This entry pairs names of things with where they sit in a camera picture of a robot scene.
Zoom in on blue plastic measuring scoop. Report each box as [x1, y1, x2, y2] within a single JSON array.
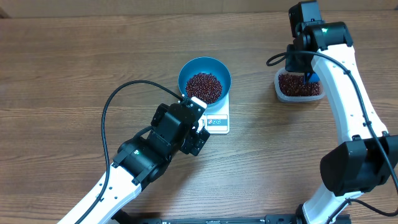
[[303, 73, 320, 84]]

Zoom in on red adzuki beans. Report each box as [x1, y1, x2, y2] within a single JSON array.
[[185, 72, 223, 105]]

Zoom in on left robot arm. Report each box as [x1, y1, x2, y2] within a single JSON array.
[[61, 97, 210, 223]]

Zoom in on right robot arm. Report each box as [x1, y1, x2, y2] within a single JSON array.
[[285, 1, 397, 223]]

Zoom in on white digital kitchen scale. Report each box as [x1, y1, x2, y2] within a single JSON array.
[[198, 94, 230, 134]]

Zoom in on teal metal bowl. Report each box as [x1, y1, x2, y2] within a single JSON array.
[[177, 57, 232, 108]]

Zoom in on clear plastic food container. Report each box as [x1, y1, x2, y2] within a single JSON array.
[[274, 68, 325, 103]]

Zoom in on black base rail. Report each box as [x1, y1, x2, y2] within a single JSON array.
[[111, 210, 352, 224]]

